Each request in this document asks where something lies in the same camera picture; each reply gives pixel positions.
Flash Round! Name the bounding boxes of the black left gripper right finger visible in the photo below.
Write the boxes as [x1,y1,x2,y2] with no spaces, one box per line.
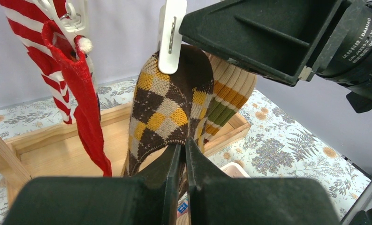
[185,138,339,225]

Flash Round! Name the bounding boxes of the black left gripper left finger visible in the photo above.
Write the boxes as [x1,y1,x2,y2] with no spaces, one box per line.
[3,145,181,225]

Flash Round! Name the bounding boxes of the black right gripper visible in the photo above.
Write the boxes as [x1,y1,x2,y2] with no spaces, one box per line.
[179,0,372,113]

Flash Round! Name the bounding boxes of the pink patterned sock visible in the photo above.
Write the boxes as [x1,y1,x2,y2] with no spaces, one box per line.
[176,198,189,217]

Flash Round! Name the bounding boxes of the wooden hanger stand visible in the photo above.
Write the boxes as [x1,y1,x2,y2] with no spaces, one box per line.
[0,102,251,225]

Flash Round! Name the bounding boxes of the red bow sock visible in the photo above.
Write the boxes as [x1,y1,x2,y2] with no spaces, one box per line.
[42,21,112,177]

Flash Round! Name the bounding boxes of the white plastic basket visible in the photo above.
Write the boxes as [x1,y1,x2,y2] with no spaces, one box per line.
[220,162,250,178]

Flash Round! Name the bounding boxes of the white plastic clip hanger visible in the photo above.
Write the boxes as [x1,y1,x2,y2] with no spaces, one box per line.
[33,0,187,75]

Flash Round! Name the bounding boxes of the beige sock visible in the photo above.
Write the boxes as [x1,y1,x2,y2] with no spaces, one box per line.
[201,53,258,147]

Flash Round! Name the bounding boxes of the red white striped sock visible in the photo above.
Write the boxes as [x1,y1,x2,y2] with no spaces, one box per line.
[0,0,101,125]

